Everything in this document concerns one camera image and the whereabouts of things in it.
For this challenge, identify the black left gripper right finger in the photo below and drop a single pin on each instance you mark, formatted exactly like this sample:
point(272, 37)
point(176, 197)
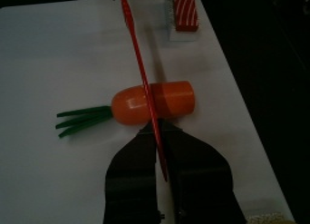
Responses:
point(203, 185)

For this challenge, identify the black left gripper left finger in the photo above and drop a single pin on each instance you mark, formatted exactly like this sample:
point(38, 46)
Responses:
point(132, 179)

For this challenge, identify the red toy knife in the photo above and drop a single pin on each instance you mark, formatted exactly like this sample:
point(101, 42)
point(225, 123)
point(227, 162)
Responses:
point(140, 61)

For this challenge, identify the yellow sponge block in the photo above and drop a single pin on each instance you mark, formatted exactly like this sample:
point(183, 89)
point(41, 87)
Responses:
point(271, 218)

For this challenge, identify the orange round disc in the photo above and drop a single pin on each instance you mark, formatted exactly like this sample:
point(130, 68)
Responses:
point(175, 99)

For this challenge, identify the white cutting board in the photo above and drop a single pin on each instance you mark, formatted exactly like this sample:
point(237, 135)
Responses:
point(61, 52)

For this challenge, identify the red white striped block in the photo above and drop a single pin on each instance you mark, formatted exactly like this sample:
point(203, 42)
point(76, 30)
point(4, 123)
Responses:
point(187, 10)

